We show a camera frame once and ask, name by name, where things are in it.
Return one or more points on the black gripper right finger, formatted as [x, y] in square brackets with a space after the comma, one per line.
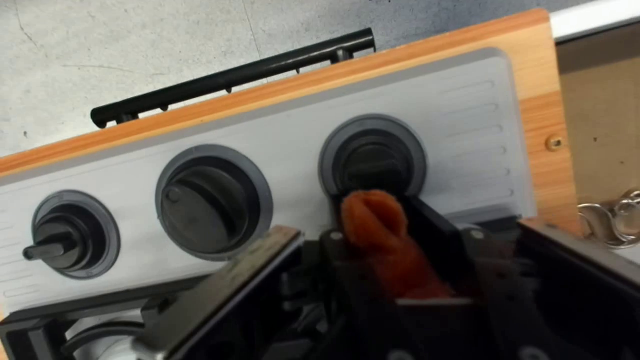
[432, 233]

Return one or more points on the orange plush toy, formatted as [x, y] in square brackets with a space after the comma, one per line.
[373, 220]

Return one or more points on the black stove knob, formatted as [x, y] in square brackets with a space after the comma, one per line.
[71, 237]
[373, 161]
[213, 203]

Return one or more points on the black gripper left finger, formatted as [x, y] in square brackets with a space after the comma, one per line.
[226, 287]

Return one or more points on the grey stove panel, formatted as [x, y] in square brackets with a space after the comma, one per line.
[292, 120]

